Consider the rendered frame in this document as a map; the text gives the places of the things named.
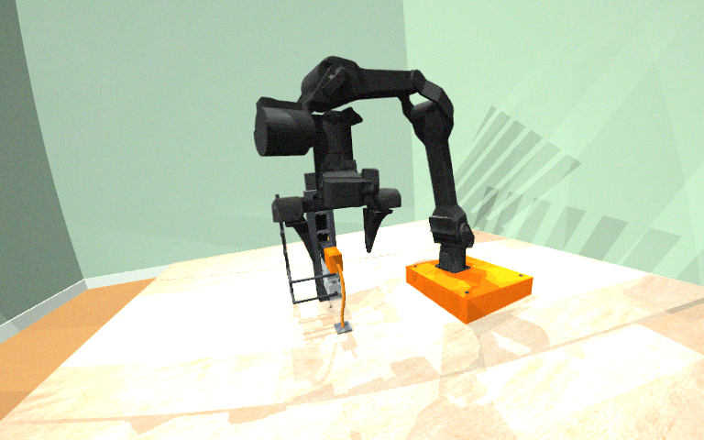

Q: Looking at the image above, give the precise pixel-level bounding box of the orange power cord with plug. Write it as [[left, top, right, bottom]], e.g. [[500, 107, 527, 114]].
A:
[[319, 240, 346, 327]]

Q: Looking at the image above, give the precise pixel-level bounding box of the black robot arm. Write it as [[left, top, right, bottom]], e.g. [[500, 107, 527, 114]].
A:
[[254, 56, 475, 273]]

